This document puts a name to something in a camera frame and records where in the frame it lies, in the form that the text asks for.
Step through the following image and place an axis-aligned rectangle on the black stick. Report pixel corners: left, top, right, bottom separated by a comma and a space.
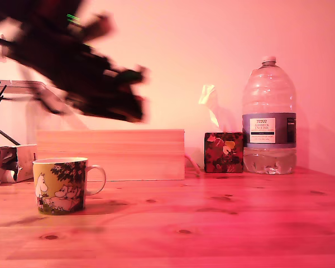
0, 129, 22, 146

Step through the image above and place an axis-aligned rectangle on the small white round camera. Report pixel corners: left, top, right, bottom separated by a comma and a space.
0, 167, 17, 185

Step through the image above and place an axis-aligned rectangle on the large clear water bottle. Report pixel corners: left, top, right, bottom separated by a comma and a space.
242, 55, 298, 175

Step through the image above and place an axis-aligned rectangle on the long wooden box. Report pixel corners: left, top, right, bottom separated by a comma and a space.
36, 128, 186, 183

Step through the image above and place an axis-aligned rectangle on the white rack shelf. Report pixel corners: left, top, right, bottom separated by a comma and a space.
0, 79, 49, 93

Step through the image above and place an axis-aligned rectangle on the white carton box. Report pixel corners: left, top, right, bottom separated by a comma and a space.
0, 143, 38, 183

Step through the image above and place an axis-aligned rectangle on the white tissue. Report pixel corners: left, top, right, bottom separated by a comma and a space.
198, 83, 227, 133

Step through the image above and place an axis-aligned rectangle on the white cable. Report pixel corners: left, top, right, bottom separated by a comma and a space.
184, 152, 202, 177

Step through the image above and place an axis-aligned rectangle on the black cable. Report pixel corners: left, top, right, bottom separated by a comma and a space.
19, 66, 63, 116

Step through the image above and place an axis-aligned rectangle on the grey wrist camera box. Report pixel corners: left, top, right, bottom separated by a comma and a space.
82, 13, 118, 43

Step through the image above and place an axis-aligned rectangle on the floral tissue box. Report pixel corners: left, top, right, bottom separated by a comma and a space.
203, 131, 245, 174

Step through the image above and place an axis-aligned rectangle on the cartoon print ceramic mug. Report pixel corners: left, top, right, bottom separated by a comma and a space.
32, 156, 107, 216

